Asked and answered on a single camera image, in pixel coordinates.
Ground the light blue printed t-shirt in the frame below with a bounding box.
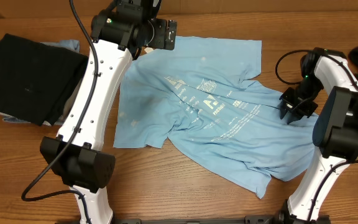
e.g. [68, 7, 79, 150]
[114, 37, 317, 197]

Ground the cardboard back wall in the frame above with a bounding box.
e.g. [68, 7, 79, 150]
[0, 0, 358, 19]

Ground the folded light blue garment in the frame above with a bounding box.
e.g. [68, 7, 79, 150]
[43, 39, 80, 53]

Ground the folded black garment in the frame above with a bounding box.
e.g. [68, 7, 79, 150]
[0, 34, 88, 126]

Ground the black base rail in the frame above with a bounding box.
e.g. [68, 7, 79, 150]
[54, 214, 332, 224]

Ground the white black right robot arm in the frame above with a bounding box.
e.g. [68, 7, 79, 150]
[267, 47, 358, 223]

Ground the folded grey garment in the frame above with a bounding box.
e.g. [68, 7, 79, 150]
[0, 94, 76, 126]

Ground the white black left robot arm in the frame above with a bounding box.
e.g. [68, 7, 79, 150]
[40, 0, 177, 223]

